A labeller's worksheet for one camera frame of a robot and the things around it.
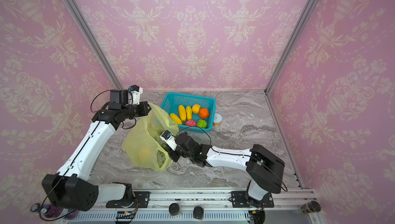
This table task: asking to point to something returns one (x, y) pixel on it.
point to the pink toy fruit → (191, 123)
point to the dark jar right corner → (309, 207)
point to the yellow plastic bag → (143, 145)
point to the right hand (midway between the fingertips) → (166, 146)
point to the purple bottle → (53, 212)
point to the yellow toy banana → (189, 114)
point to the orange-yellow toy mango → (182, 113)
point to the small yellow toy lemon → (196, 108)
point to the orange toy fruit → (203, 113)
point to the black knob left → (174, 208)
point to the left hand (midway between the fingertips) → (152, 106)
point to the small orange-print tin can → (217, 119)
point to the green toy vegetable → (202, 124)
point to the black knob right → (198, 212)
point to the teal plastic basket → (171, 101)
